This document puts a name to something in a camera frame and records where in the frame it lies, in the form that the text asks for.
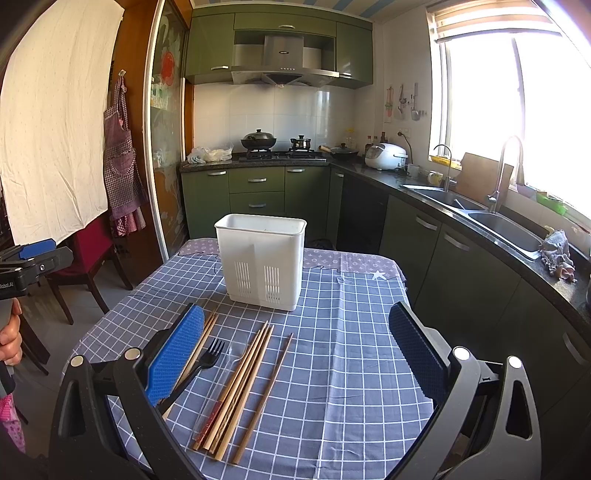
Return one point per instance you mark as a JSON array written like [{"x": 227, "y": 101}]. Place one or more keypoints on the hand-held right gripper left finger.
[{"x": 175, "y": 357}]

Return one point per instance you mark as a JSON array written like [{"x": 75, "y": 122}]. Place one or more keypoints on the white rice cooker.
[{"x": 383, "y": 156}]

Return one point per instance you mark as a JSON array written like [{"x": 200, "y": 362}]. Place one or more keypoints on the pink patterned garment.
[{"x": 11, "y": 424}]

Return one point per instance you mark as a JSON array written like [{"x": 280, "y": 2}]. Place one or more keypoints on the frying pan with lid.
[{"x": 344, "y": 151}]

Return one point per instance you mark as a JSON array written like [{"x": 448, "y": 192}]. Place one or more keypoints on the clear plastic spoon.
[{"x": 236, "y": 355}]

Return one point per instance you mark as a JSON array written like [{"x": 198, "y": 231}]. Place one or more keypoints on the steel double sink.
[{"x": 503, "y": 228}]

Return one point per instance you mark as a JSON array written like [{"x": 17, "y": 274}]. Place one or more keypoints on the small black pot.
[{"x": 301, "y": 143}]

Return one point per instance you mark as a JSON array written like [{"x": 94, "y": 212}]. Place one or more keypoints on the black wok with lid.
[{"x": 259, "y": 139}]

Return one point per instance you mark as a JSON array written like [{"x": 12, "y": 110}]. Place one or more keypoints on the wooden cutting board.
[{"x": 480, "y": 180}]

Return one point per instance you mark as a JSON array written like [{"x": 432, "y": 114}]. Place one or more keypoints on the pink hanging tool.
[{"x": 390, "y": 104}]

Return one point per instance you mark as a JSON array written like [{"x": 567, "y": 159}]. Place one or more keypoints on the window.
[{"x": 545, "y": 115}]

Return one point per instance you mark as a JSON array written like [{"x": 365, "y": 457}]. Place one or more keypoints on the window blind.
[{"x": 480, "y": 21}]

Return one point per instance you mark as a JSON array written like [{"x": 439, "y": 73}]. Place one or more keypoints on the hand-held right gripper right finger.
[{"x": 415, "y": 357}]

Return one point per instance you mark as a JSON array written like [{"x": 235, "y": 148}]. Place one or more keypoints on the tall steel faucet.
[{"x": 499, "y": 184}]

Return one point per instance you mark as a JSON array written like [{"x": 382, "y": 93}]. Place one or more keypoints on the black bag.
[{"x": 322, "y": 243}]

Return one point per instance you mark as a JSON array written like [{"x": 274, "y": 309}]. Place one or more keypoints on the green wall cabinets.
[{"x": 210, "y": 46}]

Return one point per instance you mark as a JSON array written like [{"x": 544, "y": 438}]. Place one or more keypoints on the blue checked tablecloth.
[{"x": 346, "y": 369}]

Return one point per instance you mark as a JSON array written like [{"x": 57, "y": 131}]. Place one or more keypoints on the white hanging sheet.
[{"x": 55, "y": 138}]

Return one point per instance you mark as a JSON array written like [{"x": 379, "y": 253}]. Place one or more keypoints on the dark brown wooden chopstick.
[{"x": 263, "y": 399}]

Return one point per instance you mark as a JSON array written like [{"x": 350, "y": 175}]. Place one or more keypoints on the hanging metal ladle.
[{"x": 401, "y": 99}]

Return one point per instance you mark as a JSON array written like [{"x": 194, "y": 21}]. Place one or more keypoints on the black stone countertop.
[{"x": 383, "y": 177}]

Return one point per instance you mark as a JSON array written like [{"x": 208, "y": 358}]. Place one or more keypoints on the person's left hand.
[{"x": 9, "y": 334}]

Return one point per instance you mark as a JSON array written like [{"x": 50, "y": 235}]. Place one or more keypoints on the clear oil bottle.
[{"x": 349, "y": 140}]

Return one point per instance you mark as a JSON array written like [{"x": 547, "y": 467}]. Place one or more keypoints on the yellow green mug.
[{"x": 434, "y": 178}]

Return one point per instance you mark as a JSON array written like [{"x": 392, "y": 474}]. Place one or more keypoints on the steel range hood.
[{"x": 281, "y": 60}]

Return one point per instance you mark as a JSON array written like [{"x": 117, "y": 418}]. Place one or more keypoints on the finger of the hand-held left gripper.
[
  {"x": 37, "y": 249},
  {"x": 48, "y": 265}
]

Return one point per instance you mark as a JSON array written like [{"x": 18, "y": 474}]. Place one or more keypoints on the hanging metal spatula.
[{"x": 416, "y": 106}]

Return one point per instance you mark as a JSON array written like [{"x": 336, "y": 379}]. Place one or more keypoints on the purple patterned cloth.
[{"x": 332, "y": 261}]

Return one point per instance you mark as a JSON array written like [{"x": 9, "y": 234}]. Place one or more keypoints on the clear plastic bag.
[{"x": 212, "y": 154}]

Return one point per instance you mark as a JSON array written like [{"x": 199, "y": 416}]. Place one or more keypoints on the yellow sponge tray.
[{"x": 445, "y": 161}]

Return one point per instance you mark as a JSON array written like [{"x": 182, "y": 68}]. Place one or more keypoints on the green plastic container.
[{"x": 551, "y": 203}]

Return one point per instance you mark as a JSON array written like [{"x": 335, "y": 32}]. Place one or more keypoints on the small steel faucet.
[{"x": 449, "y": 170}]

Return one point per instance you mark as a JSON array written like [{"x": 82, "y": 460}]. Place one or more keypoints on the gas stove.
[{"x": 295, "y": 156}]

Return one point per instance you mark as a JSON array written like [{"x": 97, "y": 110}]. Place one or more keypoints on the red chair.
[{"x": 94, "y": 249}]

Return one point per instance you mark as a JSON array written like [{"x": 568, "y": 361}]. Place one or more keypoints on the white plastic utensil holder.
[{"x": 263, "y": 263}]

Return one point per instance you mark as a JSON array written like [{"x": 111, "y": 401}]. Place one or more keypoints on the crumpled grey rag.
[{"x": 556, "y": 254}]

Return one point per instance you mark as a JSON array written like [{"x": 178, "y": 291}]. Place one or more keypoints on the white mug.
[{"x": 413, "y": 170}]

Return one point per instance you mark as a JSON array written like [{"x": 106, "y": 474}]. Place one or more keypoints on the black plastic fork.
[{"x": 210, "y": 356}]

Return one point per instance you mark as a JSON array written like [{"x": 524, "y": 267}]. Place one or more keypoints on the frosted glass sliding door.
[{"x": 164, "y": 138}]

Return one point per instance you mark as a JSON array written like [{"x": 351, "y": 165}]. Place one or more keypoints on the purple checked apron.
[{"x": 120, "y": 170}]

